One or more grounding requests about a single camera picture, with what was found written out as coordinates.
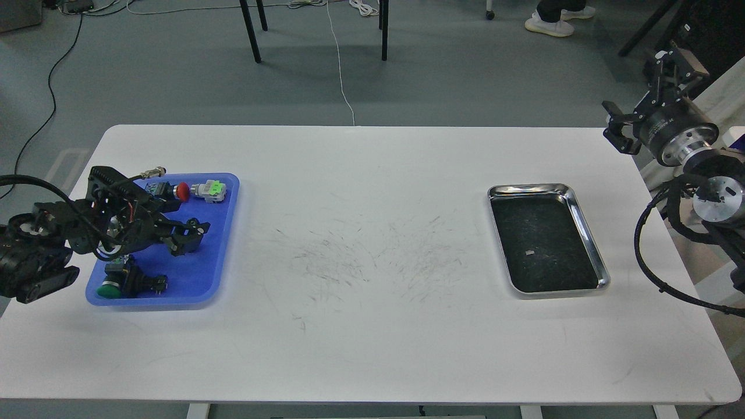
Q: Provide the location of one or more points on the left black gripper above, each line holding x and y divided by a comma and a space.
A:
127, 219

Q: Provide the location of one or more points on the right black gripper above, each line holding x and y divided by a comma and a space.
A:
669, 125

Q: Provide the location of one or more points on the blue plastic tray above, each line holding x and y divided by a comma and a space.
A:
193, 278

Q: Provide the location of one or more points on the silver metal tray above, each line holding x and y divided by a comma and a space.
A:
547, 244

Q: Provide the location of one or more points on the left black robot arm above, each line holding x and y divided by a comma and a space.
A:
35, 253

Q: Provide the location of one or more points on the white sneaker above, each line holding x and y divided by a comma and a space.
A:
583, 14
555, 29

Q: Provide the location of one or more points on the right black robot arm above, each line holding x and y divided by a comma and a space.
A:
705, 202

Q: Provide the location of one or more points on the right white sneaker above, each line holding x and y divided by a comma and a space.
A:
555, 29

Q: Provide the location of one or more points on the left white sneaker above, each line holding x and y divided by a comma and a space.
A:
583, 14

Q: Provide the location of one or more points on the green grey connector switch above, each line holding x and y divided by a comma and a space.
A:
211, 191

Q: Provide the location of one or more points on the red push button switch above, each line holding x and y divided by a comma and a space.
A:
169, 192

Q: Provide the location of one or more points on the green push button switch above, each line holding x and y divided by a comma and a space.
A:
118, 281

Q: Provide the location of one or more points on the black switch module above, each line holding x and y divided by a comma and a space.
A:
137, 282

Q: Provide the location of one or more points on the black chair leg left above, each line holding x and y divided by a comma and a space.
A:
245, 10

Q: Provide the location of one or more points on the black chair leg right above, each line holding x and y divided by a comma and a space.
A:
383, 18

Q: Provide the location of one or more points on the black chair leg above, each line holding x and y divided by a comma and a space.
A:
383, 18
245, 10

